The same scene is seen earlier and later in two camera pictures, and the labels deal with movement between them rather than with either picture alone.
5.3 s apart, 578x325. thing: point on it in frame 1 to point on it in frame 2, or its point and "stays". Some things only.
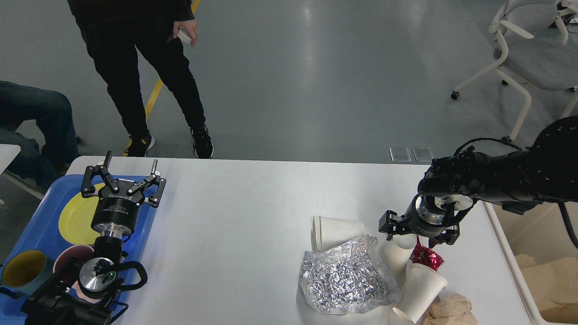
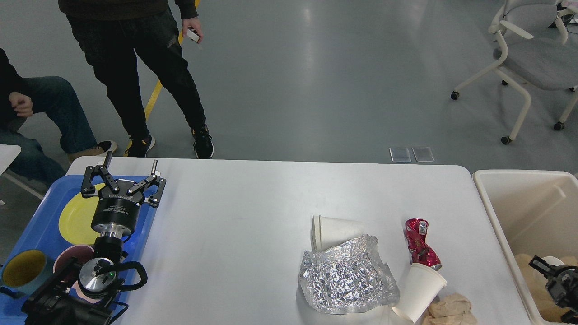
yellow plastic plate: x=75 y=223 stays
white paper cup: x=397 y=250 to x=552 y=261
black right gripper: x=428 y=215 to x=562 y=284
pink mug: x=67 y=266 stays
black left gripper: x=115 y=212 stays
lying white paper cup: x=326 y=232 stays
